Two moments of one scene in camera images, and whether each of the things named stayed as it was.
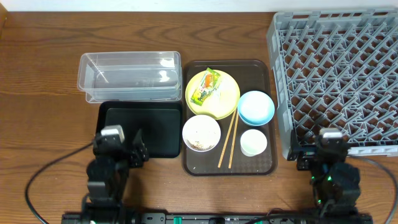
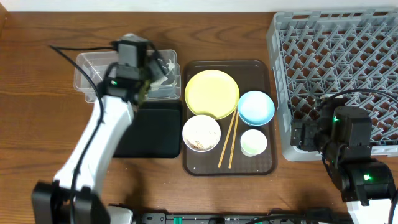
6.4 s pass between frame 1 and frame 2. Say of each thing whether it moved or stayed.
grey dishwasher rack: stayed
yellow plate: stayed
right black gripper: moved
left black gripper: moved
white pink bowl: stayed
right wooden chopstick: stayed
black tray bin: stayed
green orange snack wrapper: moved
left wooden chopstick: stayed
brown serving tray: stayed
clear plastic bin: stayed
